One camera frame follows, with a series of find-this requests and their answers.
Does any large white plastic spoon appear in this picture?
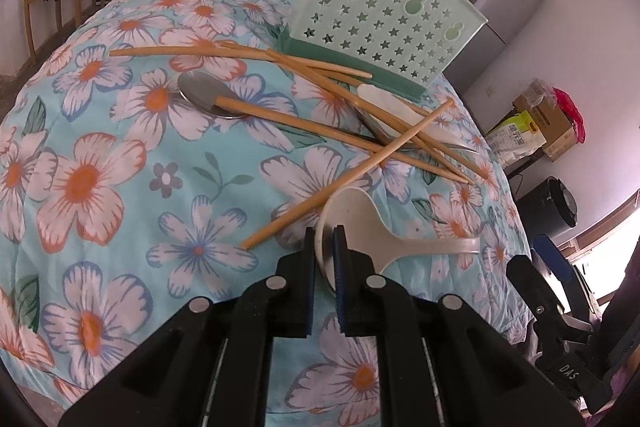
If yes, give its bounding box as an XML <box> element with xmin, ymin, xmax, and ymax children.
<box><xmin>314</xmin><ymin>186</ymin><xmax>482</xmax><ymax>294</ymax></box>

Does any bunch of wooden chopsticks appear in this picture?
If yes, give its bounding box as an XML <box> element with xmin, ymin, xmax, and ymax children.
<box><xmin>109</xmin><ymin>39</ymin><xmax>476</xmax><ymax>252</ymax></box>

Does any red plastic bag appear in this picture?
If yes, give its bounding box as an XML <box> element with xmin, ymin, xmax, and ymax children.
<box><xmin>552</xmin><ymin>88</ymin><xmax>586</xmax><ymax>144</ymax></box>

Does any black trash bin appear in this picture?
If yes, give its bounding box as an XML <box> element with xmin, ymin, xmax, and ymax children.
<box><xmin>515</xmin><ymin>176</ymin><xmax>581</xmax><ymax>239</ymax></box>

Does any small white plastic spoon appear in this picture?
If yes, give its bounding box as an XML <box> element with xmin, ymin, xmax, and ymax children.
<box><xmin>356</xmin><ymin>85</ymin><xmax>433</xmax><ymax>124</ymax></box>

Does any metal spoon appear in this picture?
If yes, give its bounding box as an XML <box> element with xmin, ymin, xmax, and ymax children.
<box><xmin>177</xmin><ymin>71</ymin><xmax>382</xmax><ymax>146</ymax></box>
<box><xmin>352</xmin><ymin>107</ymin><xmax>483</xmax><ymax>155</ymax></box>

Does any cardboard box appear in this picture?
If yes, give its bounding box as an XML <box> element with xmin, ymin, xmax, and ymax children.
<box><xmin>514</xmin><ymin>79</ymin><xmax>577</xmax><ymax>162</ymax></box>

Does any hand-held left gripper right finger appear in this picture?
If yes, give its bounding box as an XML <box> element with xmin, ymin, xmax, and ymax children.
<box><xmin>331</xmin><ymin>225</ymin><xmax>585</xmax><ymax>427</ymax></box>

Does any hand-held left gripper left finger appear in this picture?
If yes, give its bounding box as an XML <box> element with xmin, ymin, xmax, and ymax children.
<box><xmin>59</xmin><ymin>226</ymin><xmax>321</xmax><ymax>427</ymax></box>

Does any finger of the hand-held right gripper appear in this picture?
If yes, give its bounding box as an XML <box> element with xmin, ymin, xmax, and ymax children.
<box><xmin>532</xmin><ymin>234</ymin><xmax>603</xmax><ymax>323</ymax></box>
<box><xmin>507</xmin><ymin>254</ymin><xmax>568</xmax><ymax>350</ymax></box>

